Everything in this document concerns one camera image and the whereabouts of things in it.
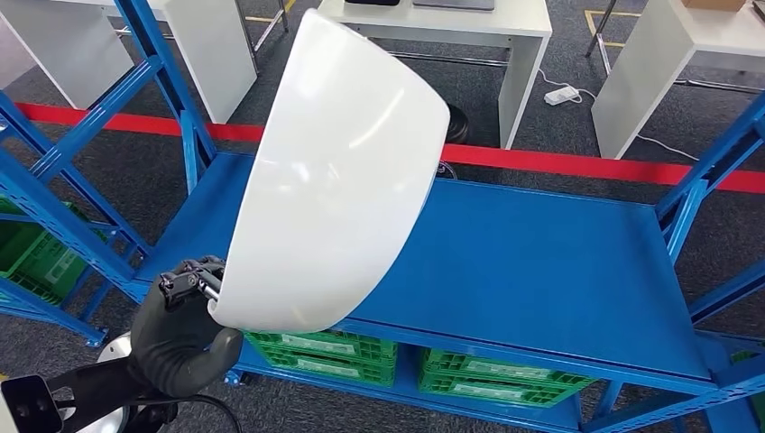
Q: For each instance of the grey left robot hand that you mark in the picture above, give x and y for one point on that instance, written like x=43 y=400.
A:
x=173 y=340

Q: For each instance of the white curved body panel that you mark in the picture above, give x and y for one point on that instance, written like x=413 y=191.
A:
x=334 y=179

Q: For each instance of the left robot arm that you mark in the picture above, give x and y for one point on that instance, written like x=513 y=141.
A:
x=116 y=348

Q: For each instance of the black round stool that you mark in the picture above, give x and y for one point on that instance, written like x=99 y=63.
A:
x=459 y=125

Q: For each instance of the black flat device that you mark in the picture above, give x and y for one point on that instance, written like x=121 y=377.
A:
x=372 y=2

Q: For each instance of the red barrier belt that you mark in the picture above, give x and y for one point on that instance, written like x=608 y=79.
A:
x=568 y=164

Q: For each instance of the grey closed laptop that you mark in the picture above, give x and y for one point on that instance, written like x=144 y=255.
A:
x=454 y=5

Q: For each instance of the brown cardboard box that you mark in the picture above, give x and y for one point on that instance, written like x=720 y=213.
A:
x=714 y=3

